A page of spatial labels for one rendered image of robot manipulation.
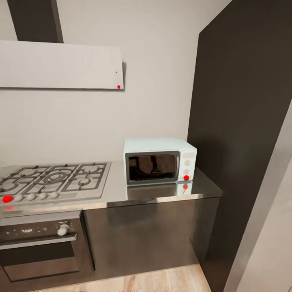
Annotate microwave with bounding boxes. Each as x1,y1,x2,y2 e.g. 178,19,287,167
123,137,197,185

